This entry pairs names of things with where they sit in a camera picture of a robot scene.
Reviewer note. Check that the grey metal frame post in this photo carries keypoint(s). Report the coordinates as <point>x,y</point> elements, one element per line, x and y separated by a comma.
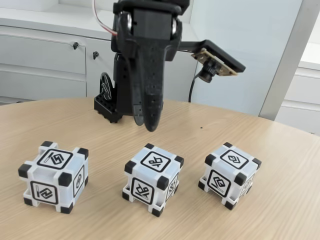
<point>282,62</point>

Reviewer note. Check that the white cube with diamonds symbol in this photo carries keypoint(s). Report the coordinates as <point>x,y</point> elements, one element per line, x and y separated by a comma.
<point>232,158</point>

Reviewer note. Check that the white drawer unit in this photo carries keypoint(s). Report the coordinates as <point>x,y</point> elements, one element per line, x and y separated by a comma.
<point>305,87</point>

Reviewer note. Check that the white cube with zigzag symbol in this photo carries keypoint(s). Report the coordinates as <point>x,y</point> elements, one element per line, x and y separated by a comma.
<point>53,160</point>

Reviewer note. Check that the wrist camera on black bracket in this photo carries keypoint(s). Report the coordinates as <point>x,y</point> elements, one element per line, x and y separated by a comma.
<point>220,56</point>

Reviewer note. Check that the white cabinet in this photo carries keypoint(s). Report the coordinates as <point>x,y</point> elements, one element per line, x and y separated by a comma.
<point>37,62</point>

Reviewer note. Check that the cabinet lock with key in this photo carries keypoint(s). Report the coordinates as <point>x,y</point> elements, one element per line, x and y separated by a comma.
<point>95,55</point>
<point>75,45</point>

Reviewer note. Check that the white cube with crossed symbol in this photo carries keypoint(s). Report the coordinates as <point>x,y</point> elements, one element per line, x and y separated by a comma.
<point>152,161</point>

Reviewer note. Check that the black clamp knob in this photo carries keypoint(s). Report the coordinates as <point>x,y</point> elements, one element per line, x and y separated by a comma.
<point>106,85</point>

